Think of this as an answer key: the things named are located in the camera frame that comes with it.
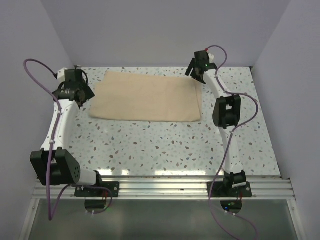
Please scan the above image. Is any beige surgical wrap cloth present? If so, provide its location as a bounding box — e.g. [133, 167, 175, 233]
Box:
[89, 71, 202, 123]

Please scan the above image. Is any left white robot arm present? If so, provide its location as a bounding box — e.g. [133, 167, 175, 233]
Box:
[30, 69, 104, 197]

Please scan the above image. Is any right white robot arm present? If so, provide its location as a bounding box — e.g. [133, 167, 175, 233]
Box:
[185, 50, 247, 198]

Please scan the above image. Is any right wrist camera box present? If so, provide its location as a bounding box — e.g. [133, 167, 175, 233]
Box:
[208, 53, 215, 63]

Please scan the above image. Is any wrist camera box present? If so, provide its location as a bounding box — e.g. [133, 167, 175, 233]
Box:
[57, 67, 67, 83]
[208, 53, 215, 63]

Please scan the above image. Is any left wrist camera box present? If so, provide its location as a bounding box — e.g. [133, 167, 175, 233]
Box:
[57, 67, 67, 83]

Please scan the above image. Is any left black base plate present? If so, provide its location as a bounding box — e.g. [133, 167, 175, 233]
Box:
[74, 181, 120, 198]

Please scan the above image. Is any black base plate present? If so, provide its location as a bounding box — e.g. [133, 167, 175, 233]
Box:
[206, 181, 253, 198]
[74, 181, 120, 198]

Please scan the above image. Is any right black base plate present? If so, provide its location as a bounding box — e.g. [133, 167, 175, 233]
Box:
[206, 181, 253, 198]

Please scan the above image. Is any aluminium mounting rail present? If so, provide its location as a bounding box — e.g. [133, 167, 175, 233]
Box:
[32, 176, 298, 201]

